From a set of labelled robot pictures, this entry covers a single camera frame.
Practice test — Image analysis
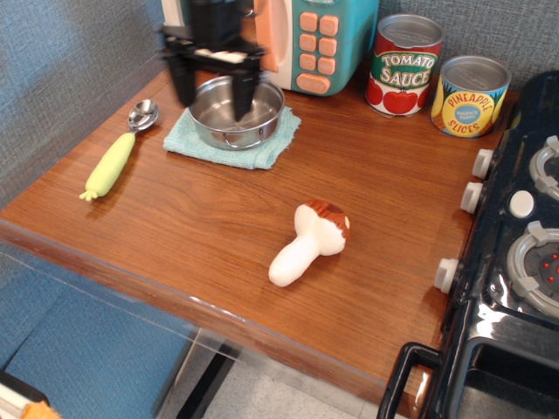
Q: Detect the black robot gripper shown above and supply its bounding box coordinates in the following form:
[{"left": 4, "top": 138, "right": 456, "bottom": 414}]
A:
[{"left": 161, "top": 1, "right": 264, "bottom": 121}]

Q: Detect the small stainless steel pot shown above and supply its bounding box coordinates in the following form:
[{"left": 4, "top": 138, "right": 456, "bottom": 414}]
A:
[{"left": 187, "top": 76, "right": 285, "bottom": 151}]

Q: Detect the teal folded cloth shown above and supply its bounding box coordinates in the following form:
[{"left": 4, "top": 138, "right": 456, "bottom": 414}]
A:
[{"left": 163, "top": 106, "right": 301, "bottom": 169}]

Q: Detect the teal toy microwave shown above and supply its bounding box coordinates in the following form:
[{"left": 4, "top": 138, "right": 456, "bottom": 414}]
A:
[{"left": 163, "top": 1, "right": 379, "bottom": 96}]

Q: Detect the plush toy mushroom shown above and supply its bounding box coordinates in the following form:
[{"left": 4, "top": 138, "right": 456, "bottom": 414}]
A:
[{"left": 268, "top": 199, "right": 350, "bottom": 287}]

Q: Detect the tomato sauce can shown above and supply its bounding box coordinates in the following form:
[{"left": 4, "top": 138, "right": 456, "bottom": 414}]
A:
[{"left": 366, "top": 13, "right": 444, "bottom": 116}]

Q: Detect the pineapple slices can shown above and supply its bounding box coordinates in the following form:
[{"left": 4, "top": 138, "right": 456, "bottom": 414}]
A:
[{"left": 431, "top": 55, "right": 512, "bottom": 139}]

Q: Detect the orange fuzzy object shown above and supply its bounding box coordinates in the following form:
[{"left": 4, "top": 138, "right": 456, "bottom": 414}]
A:
[{"left": 20, "top": 402, "right": 61, "bottom": 419}]

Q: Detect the black toy stove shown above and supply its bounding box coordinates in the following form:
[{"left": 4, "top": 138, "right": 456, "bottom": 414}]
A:
[{"left": 378, "top": 71, "right": 558, "bottom": 418}]

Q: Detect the spoon with green handle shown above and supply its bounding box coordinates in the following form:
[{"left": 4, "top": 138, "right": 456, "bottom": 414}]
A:
[{"left": 79, "top": 100, "right": 159, "bottom": 202}]

